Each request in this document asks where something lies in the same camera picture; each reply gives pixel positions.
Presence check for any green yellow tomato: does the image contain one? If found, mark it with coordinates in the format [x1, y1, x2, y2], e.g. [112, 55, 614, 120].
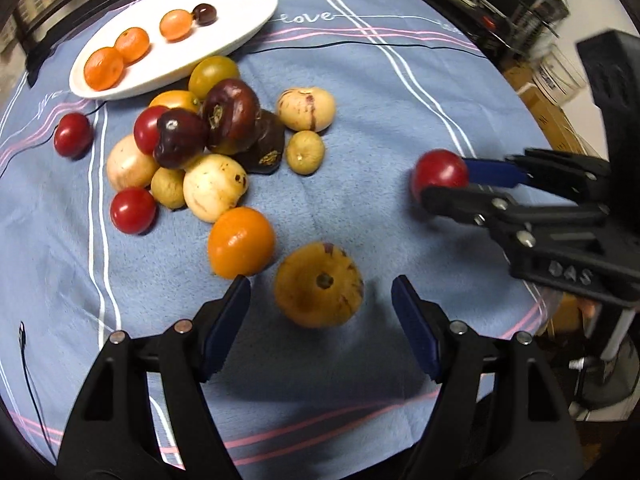
[188, 55, 241, 101]

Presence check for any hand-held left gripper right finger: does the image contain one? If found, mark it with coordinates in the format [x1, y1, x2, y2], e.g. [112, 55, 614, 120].
[391, 275, 586, 480]

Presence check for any thin black cable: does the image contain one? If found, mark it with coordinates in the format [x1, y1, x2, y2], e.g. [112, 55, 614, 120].
[17, 321, 58, 463]

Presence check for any cream spotted pepino melon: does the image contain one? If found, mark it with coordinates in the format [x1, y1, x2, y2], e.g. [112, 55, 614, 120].
[182, 153, 249, 223]

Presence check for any small orange tomato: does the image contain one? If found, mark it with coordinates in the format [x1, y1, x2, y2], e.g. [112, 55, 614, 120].
[159, 8, 194, 42]

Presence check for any dark purple plum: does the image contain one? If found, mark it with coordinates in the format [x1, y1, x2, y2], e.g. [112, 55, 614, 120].
[152, 108, 210, 170]

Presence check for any cardboard box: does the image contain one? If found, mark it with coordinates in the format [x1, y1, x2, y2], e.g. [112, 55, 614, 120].
[505, 67, 601, 156]

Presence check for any floor fan base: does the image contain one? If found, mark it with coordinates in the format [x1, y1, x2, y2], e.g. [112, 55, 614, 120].
[565, 305, 640, 421]

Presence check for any pale pink round fruit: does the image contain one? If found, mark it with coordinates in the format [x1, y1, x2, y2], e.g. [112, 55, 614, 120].
[106, 134, 161, 192]

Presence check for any small tan longan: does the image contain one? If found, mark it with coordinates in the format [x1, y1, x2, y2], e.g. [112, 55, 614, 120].
[150, 166, 188, 211]
[285, 130, 326, 176]

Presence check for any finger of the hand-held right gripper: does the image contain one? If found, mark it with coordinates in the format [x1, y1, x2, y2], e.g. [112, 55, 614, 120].
[421, 184, 623, 266]
[462, 147, 613, 206]

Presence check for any white oval plate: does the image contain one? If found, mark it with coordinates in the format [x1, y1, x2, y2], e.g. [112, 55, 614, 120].
[69, 0, 279, 101]

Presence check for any blue plaid tablecloth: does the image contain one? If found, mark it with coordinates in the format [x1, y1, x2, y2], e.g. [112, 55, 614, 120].
[0, 0, 551, 480]

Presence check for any clear plastic container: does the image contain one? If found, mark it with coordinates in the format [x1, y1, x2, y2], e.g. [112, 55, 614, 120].
[532, 42, 588, 106]

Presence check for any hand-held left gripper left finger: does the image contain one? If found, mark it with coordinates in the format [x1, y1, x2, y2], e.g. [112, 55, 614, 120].
[55, 275, 252, 480]

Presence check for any striped pale pepino melon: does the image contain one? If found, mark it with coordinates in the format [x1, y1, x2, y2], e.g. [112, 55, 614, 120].
[276, 86, 335, 132]

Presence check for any brown yellow pepino melon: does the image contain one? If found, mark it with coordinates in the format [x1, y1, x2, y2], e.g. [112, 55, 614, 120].
[273, 241, 364, 329]

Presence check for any orange tangerine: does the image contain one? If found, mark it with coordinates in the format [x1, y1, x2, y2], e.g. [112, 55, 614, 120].
[83, 46, 125, 92]
[114, 27, 151, 65]

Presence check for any large orange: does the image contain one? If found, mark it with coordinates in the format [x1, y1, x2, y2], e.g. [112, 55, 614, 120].
[207, 206, 277, 280]

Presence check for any red cherry tomato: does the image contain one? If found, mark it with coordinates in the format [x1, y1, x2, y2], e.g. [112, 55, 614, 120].
[53, 112, 94, 157]
[410, 149, 471, 203]
[133, 105, 171, 156]
[110, 187, 157, 235]

